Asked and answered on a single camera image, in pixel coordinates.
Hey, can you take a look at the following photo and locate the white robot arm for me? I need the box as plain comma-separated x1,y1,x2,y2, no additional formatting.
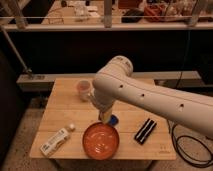
92,56,213,138

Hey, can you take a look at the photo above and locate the blue cloth piece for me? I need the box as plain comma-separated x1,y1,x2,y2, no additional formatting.
98,114,119,126

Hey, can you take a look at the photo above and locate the orange round plate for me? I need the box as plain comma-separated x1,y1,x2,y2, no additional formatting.
82,122,120,160

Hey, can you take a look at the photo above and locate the pink plastic cup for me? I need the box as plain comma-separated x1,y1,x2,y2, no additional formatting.
76,80,91,101

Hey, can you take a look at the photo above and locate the black white striped block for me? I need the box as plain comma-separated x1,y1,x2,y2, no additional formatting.
134,118,157,145

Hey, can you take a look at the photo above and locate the wooden table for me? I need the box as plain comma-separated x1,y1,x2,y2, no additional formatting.
30,78,176,160

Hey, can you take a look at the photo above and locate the white squeeze bottle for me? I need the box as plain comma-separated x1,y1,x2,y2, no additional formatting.
40,124,75,157

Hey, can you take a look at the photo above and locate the grey low ledge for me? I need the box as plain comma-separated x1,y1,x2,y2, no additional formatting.
17,71,204,92

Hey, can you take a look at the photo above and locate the metal diagonal pole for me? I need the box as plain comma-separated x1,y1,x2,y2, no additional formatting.
0,26,33,79

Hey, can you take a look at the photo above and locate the black object on shelf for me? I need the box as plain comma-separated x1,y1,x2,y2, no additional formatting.
121,9,144,23

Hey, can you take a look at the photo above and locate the red basket on shelf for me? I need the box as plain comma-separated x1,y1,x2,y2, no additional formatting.
143,3,181,23

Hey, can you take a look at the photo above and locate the black floor cable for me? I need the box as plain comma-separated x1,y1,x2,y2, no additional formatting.
168,120,213,169

